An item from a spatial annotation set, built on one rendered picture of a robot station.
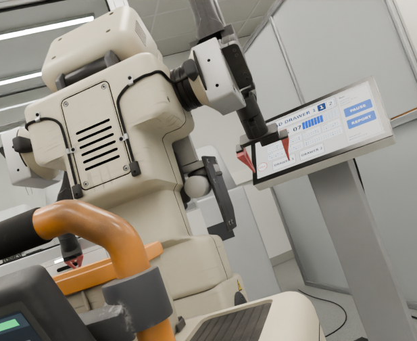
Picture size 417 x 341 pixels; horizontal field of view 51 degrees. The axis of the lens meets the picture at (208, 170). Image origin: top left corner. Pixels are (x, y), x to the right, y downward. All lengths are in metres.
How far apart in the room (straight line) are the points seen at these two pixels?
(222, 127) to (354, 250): 3.77
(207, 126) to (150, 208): 4.48
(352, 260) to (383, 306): 0.19
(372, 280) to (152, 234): 1.11
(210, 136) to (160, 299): 4.86
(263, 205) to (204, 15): 4.41
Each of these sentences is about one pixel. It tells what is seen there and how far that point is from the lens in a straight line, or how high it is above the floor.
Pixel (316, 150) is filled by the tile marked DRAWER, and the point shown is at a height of 1.00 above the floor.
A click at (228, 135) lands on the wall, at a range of 5.28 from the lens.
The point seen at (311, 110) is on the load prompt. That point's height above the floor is 1.16.
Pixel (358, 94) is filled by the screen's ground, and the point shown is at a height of 1.15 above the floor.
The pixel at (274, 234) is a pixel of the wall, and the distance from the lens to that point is 5.32.
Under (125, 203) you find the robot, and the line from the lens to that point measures 0.81.
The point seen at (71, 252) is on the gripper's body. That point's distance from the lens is 1.61.
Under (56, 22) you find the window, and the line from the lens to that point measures 1.97.
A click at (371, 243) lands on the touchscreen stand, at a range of 1.70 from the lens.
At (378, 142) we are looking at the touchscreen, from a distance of 1.55.
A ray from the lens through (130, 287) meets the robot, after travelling 0.38.
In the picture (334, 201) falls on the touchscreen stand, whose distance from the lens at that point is 1.69.
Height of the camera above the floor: 0.95
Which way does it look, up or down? 4 degrees up
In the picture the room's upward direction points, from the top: 19 degrees counter-clockwise
